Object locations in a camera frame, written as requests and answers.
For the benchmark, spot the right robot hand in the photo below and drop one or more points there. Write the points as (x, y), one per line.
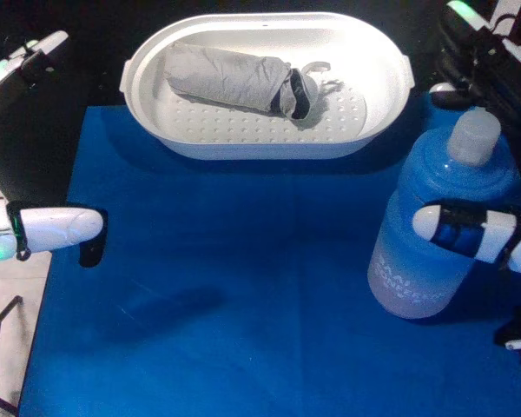
(56, 228)

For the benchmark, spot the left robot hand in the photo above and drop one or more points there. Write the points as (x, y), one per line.
(499, 234)

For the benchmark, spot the blue water bottle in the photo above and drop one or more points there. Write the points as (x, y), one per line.
(434, 174)

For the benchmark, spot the grey umbrella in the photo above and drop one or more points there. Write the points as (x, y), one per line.
(226, 78)

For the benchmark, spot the white perforated plastic basin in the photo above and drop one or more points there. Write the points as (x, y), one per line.
(199, 126)

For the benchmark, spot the blue table cloth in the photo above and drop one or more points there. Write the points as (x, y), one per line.
(243, 282)

